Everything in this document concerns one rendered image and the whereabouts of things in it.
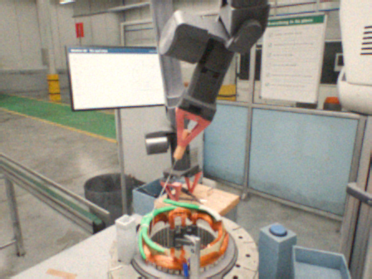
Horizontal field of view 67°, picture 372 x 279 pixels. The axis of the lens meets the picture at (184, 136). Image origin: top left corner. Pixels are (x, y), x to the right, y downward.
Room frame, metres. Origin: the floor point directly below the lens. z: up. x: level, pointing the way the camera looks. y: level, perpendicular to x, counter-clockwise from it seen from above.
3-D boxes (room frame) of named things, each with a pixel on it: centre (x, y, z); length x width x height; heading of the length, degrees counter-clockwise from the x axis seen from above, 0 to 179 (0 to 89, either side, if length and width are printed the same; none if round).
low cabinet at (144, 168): (3.27, 0.31, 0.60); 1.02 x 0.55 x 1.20; 50
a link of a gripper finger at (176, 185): (0.77, 0.02, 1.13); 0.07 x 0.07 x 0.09; 54
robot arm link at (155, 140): (0.78, 0.05, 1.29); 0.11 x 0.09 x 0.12; 103
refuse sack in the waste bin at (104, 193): (2.08, 0.60, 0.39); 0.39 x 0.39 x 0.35
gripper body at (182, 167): (0.79, 0.01, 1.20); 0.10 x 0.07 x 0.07; 144
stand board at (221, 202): (0.82, -0.04, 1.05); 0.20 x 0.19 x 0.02; 53
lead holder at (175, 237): (0.41, 0.00, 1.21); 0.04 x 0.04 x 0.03; 56
